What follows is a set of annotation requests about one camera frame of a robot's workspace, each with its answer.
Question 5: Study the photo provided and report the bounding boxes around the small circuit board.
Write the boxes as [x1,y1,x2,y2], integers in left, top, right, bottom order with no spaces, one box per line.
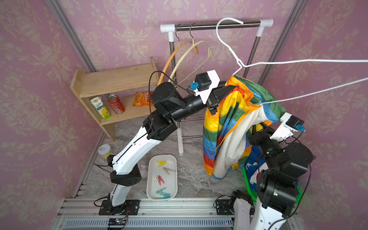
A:
[107,218,127,227]

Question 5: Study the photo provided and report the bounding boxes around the red clothespin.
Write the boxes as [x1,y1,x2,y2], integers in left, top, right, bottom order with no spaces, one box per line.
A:
[158,175,164,186]

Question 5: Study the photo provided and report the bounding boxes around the teal green clothespin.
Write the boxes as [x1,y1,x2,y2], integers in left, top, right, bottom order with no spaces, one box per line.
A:
[156,187,170,196]

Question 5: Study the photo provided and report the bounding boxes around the pink clothespin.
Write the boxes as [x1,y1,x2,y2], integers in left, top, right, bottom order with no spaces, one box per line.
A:
[163,167,176,175]

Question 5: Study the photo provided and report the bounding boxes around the cream white clothes hanger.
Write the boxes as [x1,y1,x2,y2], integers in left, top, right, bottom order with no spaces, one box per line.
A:
[169,22,214,85]

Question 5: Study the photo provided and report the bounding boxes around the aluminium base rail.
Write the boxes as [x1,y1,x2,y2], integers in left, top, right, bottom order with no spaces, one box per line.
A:
[51,197,300,230]

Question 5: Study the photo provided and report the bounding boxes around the white wire clothes hanger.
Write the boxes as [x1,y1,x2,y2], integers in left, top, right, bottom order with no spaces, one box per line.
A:
[215,17,368,105]

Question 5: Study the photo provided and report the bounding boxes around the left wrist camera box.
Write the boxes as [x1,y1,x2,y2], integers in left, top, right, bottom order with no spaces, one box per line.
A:
[188,70,220,104]

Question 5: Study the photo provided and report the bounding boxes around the red soda can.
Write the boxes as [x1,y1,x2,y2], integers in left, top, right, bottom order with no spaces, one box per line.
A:
[108,94,125,114]

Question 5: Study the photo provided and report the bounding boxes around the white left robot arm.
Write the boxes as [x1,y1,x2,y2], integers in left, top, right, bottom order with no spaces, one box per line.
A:
[107,81,235,208]

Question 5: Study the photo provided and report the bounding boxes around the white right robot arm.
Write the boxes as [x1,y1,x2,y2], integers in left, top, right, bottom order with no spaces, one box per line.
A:
[230,123,316,230]

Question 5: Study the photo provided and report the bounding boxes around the white clothespin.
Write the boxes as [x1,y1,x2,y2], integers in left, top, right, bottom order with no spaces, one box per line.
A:
[152,175,159,189]

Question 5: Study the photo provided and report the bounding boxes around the blue red white jacket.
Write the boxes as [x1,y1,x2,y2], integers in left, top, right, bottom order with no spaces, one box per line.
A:
[245,146,268,192]

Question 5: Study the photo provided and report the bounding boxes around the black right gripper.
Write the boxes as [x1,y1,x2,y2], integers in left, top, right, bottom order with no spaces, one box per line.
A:
[250,118,285,175]

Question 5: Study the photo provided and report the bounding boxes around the white plastic tray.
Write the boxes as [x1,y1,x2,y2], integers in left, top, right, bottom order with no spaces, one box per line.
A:
[146,155,178,200]

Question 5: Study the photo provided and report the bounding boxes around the wooden two-tier shelf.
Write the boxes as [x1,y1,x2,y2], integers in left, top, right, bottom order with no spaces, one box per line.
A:
[70,57,159,142]

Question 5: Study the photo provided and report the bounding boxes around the green plastic basket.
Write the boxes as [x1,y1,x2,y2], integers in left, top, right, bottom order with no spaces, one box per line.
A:
[242,167,303,205]

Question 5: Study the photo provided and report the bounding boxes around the rainbow striped jacket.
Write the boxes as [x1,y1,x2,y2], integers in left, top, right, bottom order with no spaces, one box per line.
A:
[203,75,286,180]

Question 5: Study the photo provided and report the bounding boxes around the metal clothes rack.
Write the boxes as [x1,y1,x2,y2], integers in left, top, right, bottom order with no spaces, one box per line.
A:
[159,18,274,157]

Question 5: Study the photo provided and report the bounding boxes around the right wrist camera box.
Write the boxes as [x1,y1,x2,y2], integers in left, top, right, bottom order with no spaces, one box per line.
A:
[270,113,305,142]

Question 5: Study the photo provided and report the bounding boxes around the orange snack bag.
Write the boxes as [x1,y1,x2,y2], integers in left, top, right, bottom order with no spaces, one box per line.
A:
[133,92,153,106]

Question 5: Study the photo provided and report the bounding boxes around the wooden clothes hanger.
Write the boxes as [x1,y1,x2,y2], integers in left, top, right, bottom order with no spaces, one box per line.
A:
[157,24,199,85]

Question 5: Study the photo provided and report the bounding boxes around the blue clothespin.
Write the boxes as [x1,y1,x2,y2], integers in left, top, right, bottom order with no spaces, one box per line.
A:
[160,193,171,199]

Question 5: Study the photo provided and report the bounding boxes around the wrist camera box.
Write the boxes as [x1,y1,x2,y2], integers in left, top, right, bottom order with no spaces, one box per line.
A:
[188,70,220,104]
[270,113,305,142]

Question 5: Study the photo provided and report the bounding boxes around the green white juice carton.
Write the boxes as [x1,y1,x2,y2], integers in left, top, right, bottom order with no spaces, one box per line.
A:
[90,96,111,120]

